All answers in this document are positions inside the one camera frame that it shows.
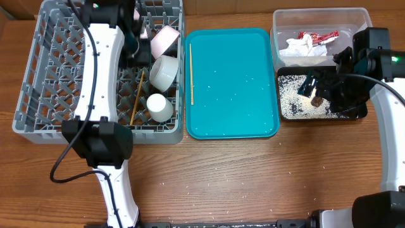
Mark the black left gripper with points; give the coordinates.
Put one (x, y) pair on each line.
(145, 59)

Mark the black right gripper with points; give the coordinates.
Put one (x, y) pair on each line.
(331, 88)

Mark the brown food scrap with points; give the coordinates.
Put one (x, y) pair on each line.
(317, 101)

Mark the pink bowl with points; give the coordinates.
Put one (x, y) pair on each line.
(163, 40)

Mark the grey bowl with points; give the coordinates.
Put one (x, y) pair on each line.
(163, 72)

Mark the white tissue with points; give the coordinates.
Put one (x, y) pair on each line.
(303, 47)

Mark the red snack wrapper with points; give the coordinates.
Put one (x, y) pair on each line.
(314, 39)

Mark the wooden chopstick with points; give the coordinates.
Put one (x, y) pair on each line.
(191, 76)
(137, 98)

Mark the white cup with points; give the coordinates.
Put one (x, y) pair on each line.
(159, 107)

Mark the large pink plate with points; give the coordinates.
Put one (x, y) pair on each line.
(139, 26)

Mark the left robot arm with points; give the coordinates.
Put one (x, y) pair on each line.
(112, 40)

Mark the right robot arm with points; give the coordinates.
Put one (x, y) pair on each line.
(369, 70)

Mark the clear plastic waste bin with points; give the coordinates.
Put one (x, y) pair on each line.
(287, 23)

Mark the white spilled rice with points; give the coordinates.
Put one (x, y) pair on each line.
(297, 107)

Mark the teal plastic tray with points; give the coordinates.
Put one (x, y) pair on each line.
(235, 92)

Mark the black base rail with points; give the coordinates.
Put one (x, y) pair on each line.
(278, 224)

